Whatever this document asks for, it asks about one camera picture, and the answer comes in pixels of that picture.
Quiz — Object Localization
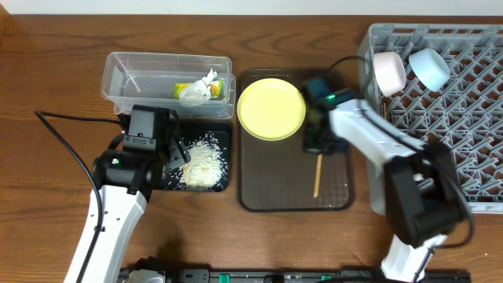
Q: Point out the brown serving tray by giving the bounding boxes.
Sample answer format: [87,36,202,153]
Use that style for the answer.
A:
[238,68,354,212]

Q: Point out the clear plastic waste bin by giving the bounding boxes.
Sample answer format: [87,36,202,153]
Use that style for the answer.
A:
[101,52,236,119]

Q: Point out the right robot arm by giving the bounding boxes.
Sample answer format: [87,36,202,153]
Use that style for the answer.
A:
[303,94,473,282]

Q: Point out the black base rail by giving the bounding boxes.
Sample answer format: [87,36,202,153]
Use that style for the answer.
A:
[117,257,472,283]

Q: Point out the black waste tray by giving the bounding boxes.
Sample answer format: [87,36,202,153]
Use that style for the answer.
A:
[163,120,232,192]

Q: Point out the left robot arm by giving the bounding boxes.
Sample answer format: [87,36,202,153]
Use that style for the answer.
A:
[64,134,189,282]

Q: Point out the pink bowl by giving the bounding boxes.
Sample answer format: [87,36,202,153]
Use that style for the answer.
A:
[373,52,406,97]

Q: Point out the grey dishwasher rack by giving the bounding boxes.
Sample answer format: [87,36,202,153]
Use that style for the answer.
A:
[358,24,502,215]

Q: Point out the light blue bowl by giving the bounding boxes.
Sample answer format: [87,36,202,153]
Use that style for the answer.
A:
[409,48,450,92]

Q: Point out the white tissue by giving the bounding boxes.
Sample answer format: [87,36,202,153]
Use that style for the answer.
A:
[179,69,218,107]

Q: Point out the yellow plate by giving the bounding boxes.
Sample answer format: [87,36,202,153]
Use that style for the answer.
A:
[237,78,307,141]

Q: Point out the rice food scraps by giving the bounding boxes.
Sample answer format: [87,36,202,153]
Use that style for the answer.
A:
[165,132,229,192]

